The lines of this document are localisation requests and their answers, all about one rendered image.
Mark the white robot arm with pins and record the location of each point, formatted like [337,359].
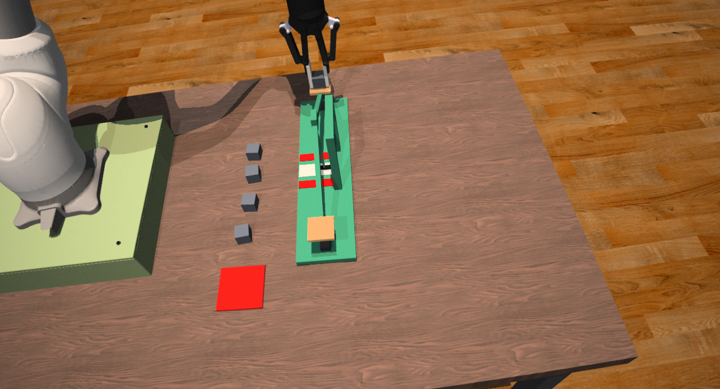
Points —
[40,160]

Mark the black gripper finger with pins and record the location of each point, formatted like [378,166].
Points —
[285,30]
[334,24]

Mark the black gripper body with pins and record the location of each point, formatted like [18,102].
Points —
[307,12]

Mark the red flat square plate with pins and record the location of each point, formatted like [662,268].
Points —
[241,288]

